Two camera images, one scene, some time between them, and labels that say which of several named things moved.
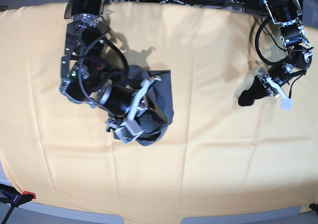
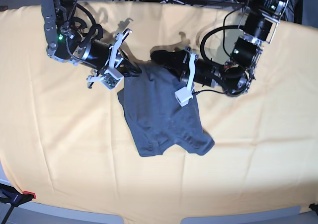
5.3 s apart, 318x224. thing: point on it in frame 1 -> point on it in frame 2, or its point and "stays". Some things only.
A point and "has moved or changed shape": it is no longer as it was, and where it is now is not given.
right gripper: (272, 81) -> (185, 65)
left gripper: (125, 105) -> (102, 57)
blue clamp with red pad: (9, 195) stays
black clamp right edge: (314, 207) stays
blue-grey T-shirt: (160, 96) has moved or changed shape
